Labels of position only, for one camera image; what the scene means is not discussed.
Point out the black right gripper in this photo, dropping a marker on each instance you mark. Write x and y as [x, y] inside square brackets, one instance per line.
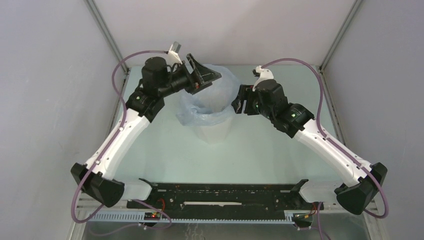
[245, 92]

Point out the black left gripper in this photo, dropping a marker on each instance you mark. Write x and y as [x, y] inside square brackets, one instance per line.
[207, 76]

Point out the light blue plastic trash bag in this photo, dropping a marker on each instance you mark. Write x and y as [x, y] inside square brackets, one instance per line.
[227, 85]

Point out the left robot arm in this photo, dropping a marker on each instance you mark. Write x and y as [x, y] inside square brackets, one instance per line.
[160, 78]

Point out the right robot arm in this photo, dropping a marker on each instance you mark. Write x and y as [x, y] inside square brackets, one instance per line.
[361, 180]

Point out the white faceted trash bin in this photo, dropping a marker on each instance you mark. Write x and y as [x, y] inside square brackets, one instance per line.
[212, 129]

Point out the small electronics board with leds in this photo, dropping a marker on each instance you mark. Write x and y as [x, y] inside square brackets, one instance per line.
[152, 216]

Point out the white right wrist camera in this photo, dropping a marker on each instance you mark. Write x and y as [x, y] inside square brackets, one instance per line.
[262, 74]

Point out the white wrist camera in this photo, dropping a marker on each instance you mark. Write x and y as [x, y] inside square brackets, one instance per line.
[262, 74]
[172, 56]

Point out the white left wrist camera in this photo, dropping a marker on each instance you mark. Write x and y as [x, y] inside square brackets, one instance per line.
[172, 56]

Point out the left aluminium frame post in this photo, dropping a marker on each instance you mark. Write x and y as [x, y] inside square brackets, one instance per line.
[104, 29]

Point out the aluminium frame post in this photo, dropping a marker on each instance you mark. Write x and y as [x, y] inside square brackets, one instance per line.
[355, 8]
[104, 29]

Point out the right aluminium frame post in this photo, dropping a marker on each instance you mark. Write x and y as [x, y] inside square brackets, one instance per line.
[355, 8]

